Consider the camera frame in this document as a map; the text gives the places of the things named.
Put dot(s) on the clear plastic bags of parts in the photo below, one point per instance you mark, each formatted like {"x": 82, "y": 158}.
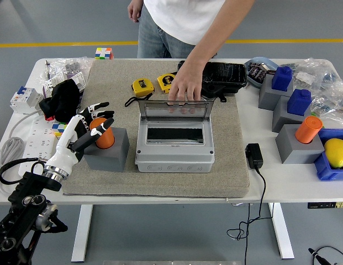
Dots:
{"x": 60, "y": 64}

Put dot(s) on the grey block with round hole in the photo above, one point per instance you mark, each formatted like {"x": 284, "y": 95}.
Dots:
{"x": 110, "y": 161}

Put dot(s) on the light blue bowl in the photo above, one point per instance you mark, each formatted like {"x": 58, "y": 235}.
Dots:
{"x": 252, "y": 80}

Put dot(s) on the dark snack packets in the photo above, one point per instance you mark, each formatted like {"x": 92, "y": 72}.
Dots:
{"x": 257, "y": 71}

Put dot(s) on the person's right hand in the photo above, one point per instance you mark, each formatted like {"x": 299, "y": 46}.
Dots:
{"x": 134, "y": 9}

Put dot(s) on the blue storage bin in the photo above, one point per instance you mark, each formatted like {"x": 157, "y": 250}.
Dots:
{"x": 326, "y": 172}

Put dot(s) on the smoky transparent box lid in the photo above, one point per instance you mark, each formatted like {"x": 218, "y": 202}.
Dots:
{"x": 157, "y": 111}

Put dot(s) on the white blue circuit breaker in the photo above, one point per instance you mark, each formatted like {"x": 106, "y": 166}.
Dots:
{"x": 22, "y": 99}

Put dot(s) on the orange cylinder battery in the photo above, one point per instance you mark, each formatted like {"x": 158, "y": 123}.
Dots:
{"x": 309, "y": 129}
{"x": 105, "y": 140}

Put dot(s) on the black cloth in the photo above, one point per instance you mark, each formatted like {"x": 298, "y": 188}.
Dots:
{"x": 63, "y": 99}

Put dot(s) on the grey block holder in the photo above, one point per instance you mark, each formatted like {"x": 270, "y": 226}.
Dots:
{"x": 298, "y": 151}
{"x": 268, "y": 96}
{"x": 281, "y": 118}

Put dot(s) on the person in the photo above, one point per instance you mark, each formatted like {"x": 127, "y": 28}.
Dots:
{"x": 182, "y": 16}

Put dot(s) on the blue bottle-shaped block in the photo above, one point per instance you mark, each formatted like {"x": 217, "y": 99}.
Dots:
{"x": 299, "y": 102}
{"x": 281, "y": 78}

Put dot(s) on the colourful puzzle cube white cross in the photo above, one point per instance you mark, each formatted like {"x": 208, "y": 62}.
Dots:
{"x": 103, "y": 53}

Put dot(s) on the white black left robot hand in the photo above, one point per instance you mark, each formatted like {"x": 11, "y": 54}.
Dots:
{"x": 63, "y": 154}

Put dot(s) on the white power strip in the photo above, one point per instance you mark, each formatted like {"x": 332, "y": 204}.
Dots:
{"x": 36, "y": 143}

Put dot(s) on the black table control panel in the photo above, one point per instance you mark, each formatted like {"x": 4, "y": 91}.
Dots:
{"x": 326, "y": 205}

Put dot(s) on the metal screwdriver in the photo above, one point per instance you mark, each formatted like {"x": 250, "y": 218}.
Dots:
{"x": 47, "y": 70}

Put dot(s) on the clear plastic bags of components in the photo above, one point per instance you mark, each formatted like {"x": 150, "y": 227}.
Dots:
{"x": 326, "y": 91}

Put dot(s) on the grey-brown mat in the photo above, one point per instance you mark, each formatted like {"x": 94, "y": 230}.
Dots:
{"x": 110, "y": 82}

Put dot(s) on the white table leg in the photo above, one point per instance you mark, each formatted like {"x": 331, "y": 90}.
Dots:
{"x": 81, "y": 234}
{"x": 283, "y": 234}

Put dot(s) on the white switch panel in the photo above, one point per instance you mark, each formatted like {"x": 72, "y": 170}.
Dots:
{"x": 80, "y": 80}

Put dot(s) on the grey electrical enclosure box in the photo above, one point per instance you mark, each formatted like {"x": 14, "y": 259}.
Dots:
{"x": 174, "y": 163}

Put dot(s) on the person's left forearm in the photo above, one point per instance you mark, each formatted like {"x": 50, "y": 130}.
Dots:
{"x": 215, "y": 36}

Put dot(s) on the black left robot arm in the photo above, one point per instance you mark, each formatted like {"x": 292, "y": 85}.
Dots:
{"x": 30, "y": 187}

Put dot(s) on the black plastic case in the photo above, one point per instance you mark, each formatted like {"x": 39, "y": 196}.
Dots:
{"x": 226, "y": 74}

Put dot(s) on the yellow lemon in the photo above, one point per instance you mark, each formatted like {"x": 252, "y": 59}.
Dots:
{"x": 337, "y": 153}

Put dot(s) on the person's left hand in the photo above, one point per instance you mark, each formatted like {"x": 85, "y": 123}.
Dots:
{"x": 187, "y": 80}

